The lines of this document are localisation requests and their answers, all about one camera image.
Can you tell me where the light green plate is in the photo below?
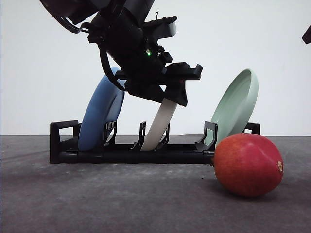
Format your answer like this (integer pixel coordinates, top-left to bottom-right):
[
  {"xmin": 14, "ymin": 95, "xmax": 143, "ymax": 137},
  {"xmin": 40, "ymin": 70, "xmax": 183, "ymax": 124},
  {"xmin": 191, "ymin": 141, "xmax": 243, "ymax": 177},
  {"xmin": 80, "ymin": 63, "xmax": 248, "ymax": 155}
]
[{"xmin": 206, "ymin": 69, "xmax": 259, "ymax": 145}]

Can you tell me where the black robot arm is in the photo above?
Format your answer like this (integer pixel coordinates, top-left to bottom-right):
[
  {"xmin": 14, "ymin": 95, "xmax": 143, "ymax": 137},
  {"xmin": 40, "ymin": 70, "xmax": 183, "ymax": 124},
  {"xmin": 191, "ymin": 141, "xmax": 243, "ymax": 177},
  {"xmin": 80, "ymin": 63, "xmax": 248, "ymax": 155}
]
[{"xmin": 39, "ymin": 0, "xmax": 203, "ymax": 106}]

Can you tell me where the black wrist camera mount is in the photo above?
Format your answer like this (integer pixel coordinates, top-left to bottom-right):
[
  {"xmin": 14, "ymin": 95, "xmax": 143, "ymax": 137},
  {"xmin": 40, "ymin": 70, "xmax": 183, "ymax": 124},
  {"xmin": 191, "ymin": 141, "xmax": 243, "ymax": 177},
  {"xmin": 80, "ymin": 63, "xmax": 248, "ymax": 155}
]
[{"xmin": 143, "ymin": 16, "xmax": 177, "ymax": 39}]

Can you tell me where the red pomegranate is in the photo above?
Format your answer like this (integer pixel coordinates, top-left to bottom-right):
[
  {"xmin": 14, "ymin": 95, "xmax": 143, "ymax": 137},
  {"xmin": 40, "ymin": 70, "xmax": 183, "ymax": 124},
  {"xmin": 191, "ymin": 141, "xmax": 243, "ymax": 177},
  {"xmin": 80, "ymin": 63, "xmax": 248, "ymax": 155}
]
[{"xmin": 214, "ymin": 133, "xmax": 284, "ymax": 197}]

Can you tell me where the white plate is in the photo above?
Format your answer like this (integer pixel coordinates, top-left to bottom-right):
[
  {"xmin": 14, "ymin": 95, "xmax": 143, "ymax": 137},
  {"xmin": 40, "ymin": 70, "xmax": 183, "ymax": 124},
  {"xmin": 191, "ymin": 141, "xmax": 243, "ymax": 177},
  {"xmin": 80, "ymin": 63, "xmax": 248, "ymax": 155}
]
[{"xmin": 141, "ymin": 99, "xmax": 178, "ymax": 151}]

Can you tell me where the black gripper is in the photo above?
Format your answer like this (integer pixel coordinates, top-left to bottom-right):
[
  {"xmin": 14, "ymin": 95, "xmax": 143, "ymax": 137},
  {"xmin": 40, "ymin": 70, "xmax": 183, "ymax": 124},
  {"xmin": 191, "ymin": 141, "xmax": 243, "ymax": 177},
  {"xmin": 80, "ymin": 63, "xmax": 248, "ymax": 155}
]
[{"xmin": 88, "ymin": 11, "xmax": 203, "ymax": 107}]

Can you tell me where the black plastic dish rack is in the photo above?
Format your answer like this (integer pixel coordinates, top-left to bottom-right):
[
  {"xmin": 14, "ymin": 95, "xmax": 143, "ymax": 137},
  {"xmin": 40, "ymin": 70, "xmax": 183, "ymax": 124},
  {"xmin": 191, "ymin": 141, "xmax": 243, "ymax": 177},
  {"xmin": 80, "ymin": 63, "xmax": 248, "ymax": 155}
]
[{"xmin": 50, "ymin": 120, "xmax": 261, "ymax": 164}]

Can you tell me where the blue plate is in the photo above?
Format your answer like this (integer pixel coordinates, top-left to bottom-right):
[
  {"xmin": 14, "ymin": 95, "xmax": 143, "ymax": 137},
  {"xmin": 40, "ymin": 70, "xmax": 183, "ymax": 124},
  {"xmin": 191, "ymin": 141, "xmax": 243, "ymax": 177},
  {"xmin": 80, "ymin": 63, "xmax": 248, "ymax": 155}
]
[{"xmin": 79, "ymin": 67, "xmax": 127, "ymax": 152}]

